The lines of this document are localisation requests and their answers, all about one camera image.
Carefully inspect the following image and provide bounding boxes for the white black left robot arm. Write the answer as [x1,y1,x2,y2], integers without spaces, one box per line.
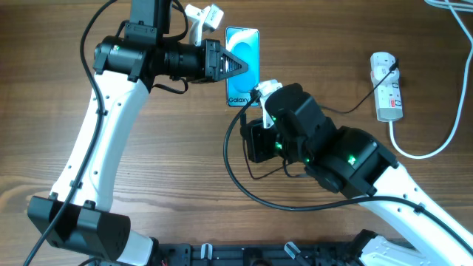
[27,0,248,265]

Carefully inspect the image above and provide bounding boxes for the white power strip cord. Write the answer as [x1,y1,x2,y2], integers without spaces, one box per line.
[388,0,473,160]

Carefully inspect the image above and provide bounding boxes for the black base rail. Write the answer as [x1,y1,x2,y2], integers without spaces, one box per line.
[149,242,362,266]

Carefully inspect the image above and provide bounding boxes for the white power strip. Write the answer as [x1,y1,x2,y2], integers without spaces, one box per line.
[370,52,403,122]

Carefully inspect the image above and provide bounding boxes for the thin black charger cable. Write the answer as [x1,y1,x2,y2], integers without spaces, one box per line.
[242,58,400,181]

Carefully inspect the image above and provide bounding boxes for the white cables top right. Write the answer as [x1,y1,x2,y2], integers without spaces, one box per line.
[423,0,473,13]

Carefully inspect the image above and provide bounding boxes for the blue Galaxy smartphone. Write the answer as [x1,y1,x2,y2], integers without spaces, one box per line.
[225,27,260,107]

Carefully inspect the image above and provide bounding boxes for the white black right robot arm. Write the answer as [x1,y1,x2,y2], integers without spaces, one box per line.
[240,80,472,265]

